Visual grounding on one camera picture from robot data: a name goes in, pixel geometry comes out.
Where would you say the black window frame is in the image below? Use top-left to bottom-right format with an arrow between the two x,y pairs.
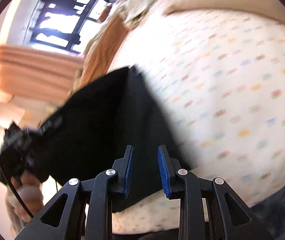
28,0 -> 119,55

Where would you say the person's left hand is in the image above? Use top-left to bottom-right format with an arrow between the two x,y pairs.
5,172 -> 44,234

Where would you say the black shirt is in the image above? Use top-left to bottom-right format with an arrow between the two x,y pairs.
34,67 -> 189,212

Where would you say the black camera cable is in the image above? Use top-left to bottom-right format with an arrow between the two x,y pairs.
0,109 -> 35,219

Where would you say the left pink curtain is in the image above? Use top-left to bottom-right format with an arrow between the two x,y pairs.
0,44 -> 84,103

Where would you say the beige duvet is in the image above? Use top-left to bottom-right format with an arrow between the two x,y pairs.
72,2 -> 123,91

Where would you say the patterned white cloth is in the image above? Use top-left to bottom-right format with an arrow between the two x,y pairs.
116,0 -> 157,30

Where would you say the brown plush toy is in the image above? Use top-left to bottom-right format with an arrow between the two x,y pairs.
97,5 -> 112,23

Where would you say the dotted white bed sheet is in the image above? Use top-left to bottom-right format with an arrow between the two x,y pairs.
108,9 -> 285,207

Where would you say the orange brown blanket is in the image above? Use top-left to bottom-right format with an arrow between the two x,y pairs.
78,13 -> 131,88

